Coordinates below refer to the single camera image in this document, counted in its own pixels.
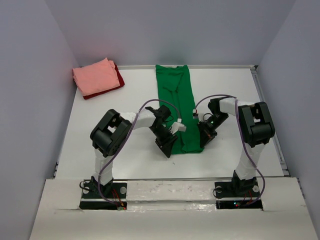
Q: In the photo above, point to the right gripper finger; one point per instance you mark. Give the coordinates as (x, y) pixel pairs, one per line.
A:
(211, 134)
(204, 134)

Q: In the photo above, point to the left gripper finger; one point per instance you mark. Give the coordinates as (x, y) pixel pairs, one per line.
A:
(171, 143)
(166, 148)

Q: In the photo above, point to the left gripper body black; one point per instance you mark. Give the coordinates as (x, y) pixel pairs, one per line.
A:
(160, 132)

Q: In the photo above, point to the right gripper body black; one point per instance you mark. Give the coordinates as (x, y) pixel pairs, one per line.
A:
(216, 120)

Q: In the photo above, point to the green t shirt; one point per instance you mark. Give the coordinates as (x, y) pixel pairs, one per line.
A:
(174, 86)

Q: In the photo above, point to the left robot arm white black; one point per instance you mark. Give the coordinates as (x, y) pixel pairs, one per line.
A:
(113, 130)

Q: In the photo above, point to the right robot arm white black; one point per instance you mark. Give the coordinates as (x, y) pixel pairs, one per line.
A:
(256, 128)

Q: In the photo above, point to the dark red folded t shirt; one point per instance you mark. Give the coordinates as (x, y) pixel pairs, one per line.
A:
(121, 84)

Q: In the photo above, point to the pink folded t shirt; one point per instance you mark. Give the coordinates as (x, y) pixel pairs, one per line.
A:
(96, 78)

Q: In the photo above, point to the white cardboard front cover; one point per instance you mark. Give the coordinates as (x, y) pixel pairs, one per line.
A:
(173, 210)

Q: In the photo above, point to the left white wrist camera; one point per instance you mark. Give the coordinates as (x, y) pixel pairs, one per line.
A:
(177, 126)

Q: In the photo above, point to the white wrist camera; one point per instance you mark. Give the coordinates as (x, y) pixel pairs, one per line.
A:
(195, 114)
(177, 126)

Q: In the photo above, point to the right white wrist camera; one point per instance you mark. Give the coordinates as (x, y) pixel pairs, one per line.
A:
(195, 114)

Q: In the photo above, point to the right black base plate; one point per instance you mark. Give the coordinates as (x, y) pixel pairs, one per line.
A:
(229, 199)

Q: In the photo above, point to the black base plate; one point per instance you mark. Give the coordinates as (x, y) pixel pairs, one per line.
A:
(229, 199)
(115, 193)

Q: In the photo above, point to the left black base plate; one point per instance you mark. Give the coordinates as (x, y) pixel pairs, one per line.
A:
(115, 193)

